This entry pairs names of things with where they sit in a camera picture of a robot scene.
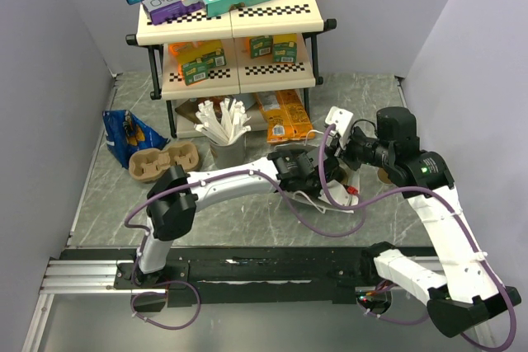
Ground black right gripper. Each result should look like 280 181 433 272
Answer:
329 126 393 171

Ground brown paper coffee cup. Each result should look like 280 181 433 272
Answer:
377 168 392 185

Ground light blue paper bag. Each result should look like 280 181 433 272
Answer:
268 142 361 213

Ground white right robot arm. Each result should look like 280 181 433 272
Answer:
319 106 521 346

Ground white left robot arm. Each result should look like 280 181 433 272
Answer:
132 145 353 288

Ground orange snack bag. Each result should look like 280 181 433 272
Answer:
254 89 313 144

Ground grey straw holder cup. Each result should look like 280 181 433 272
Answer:
210 137 246 169

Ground wrapped white straws bundle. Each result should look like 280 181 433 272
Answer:
194 98 252 145

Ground yellow green box right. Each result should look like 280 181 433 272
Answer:
271 33 298 63

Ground green box right shelf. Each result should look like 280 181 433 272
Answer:
247 35 273 59

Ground cream two-tier shelf rack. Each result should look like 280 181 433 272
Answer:
126 0 337 138

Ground green box behind left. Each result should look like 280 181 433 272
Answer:
201 48 227 68

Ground green box front left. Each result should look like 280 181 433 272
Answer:
181 59 209 86

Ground brown cardboard cup carrier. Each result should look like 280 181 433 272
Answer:
129 141 201 183

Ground orange box left shelf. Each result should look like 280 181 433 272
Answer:
168 40 224 72

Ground blue chips bag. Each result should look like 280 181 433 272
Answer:
102 110 169 169

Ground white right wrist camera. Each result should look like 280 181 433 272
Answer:
325 106 353 148

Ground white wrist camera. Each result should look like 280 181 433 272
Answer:
328 181 359 209
325 106 353 148

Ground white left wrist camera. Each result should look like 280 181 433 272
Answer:
328 181 359 209

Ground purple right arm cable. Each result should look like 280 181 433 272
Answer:
319 123 519 350

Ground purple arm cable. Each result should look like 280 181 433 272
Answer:
123 170 368 331
319 123 519 350

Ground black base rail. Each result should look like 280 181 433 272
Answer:
59 246 392 314

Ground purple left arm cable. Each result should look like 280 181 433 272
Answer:
123 170 368 331

